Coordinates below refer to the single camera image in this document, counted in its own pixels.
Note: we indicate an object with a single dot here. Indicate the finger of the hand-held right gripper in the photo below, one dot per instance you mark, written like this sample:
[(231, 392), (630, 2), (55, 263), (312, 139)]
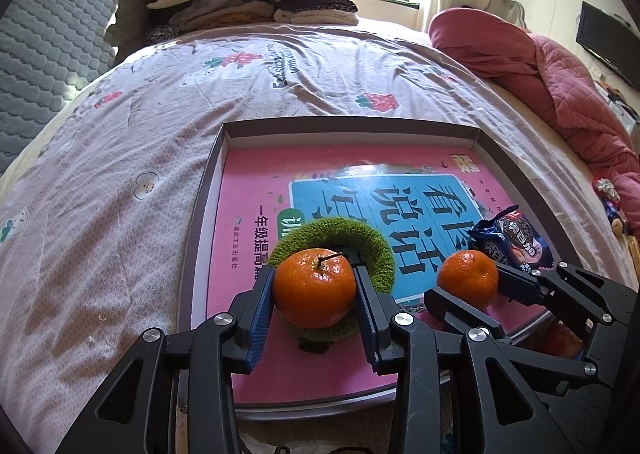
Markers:
[(450, 304), (522, 284)]

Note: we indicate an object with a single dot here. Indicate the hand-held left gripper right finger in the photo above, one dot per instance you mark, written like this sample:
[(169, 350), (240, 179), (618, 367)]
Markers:
[(366, 314)]

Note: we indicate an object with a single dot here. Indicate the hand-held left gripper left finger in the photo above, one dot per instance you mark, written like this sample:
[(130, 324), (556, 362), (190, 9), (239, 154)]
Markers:
[(262, 306)]

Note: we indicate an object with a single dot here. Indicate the blue cookie packet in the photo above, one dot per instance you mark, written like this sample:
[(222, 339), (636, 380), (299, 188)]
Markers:
[(520, 244)]

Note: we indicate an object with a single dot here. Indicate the mandarin orange with stem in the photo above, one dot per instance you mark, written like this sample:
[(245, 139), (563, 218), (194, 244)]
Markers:
[(315, 289)]

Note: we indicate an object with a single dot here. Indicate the green fuzzy scrunchie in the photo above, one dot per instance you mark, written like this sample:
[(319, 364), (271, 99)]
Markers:
[(340, 234)]

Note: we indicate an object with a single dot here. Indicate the pink and blue book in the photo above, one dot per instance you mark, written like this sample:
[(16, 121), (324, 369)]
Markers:
[(240, 259)]

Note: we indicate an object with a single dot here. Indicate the small colourful toy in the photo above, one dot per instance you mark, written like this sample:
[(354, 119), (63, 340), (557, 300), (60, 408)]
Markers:
[(610, 204)]

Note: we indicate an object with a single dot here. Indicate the strawberry printed bedsheet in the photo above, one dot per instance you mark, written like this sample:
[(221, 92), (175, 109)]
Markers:
[(125, 234)]

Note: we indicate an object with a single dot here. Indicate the white storage cabinet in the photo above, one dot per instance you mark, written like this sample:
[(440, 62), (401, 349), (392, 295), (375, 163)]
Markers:
[(625, 109)]

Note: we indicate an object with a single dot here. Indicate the pink quilted blanket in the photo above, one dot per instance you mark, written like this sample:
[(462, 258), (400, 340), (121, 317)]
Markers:
[(500, 54)]

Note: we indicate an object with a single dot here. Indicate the black flat television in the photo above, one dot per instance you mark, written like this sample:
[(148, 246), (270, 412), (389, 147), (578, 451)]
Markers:
[(607, 44)]

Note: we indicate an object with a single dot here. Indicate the white curved chair back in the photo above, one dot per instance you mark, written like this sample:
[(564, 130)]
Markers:
[(507, 7)]

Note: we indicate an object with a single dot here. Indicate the grey quilted headboard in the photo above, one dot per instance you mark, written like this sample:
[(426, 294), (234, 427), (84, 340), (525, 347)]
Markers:
[(45, 59)]

